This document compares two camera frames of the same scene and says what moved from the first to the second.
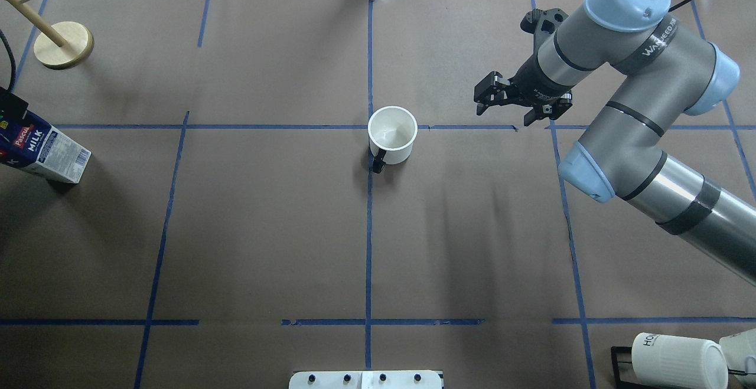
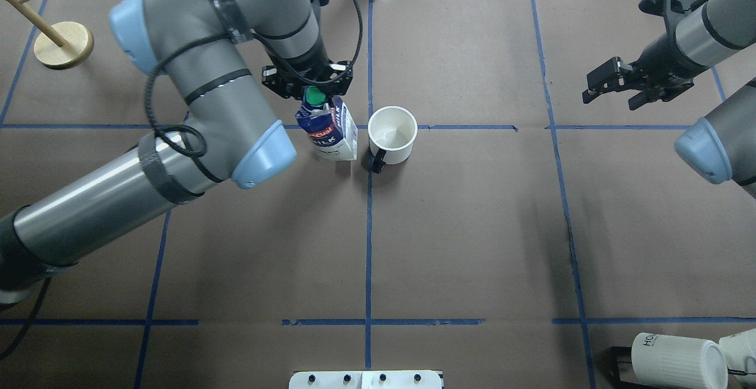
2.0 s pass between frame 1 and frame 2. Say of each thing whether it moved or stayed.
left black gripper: moved
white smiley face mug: stayed
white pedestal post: stayed
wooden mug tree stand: stayed
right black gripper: moved
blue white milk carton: moved
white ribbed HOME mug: stayed
